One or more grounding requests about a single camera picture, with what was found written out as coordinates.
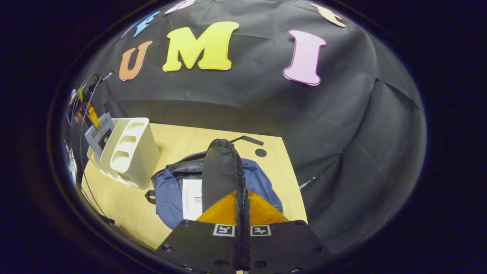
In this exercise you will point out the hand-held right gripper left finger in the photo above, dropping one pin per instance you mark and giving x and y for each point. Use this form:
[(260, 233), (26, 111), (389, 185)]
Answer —
[(198, 247)]

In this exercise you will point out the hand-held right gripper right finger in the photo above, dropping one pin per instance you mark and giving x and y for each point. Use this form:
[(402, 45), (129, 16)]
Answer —
[(285, 247)]

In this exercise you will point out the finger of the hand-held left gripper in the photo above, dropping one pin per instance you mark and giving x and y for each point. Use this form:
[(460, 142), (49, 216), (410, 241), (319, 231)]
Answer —
[(93, 116)]

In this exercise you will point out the light blue book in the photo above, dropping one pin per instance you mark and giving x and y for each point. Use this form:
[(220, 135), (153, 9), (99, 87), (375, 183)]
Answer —
[(99, 133)]

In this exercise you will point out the white book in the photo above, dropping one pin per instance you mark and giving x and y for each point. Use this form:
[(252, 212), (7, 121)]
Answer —
[(192, 198)]

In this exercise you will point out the blue schoolbag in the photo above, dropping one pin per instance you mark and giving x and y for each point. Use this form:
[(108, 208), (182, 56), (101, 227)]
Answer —
[(167, 194)]

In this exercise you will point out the white plastic bookshelf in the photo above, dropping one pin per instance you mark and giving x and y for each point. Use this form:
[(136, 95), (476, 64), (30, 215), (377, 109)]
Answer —
[(137, 160)]

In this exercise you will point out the bright screen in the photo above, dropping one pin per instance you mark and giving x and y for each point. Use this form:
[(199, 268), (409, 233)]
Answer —
[(71, 163)]

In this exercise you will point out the black round table grommet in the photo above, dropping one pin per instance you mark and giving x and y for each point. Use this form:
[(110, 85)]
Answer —
[(260, 152)]

